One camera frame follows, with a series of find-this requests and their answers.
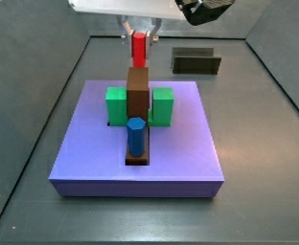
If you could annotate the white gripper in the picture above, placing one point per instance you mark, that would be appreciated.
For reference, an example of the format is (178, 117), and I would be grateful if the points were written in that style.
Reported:
(146, 8)

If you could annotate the red stepped cylinder peg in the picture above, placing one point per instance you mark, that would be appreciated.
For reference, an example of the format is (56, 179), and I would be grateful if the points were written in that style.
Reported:
(139, 49)

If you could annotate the purple base board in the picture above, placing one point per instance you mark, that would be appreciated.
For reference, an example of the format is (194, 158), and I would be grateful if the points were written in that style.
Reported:
(125, 156)

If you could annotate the brown L-shaped block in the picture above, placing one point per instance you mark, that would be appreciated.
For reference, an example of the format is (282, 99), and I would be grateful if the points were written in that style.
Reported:
(138, 95)

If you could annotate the green U-shaped block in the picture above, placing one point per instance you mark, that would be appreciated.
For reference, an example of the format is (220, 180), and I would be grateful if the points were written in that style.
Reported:
(159, 113)

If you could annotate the blue hexagonal peg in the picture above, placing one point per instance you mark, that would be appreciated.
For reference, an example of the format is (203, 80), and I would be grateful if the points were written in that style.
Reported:
(135, 128)

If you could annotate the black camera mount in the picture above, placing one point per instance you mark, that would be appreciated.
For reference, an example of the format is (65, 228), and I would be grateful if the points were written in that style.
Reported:
(203, 11)

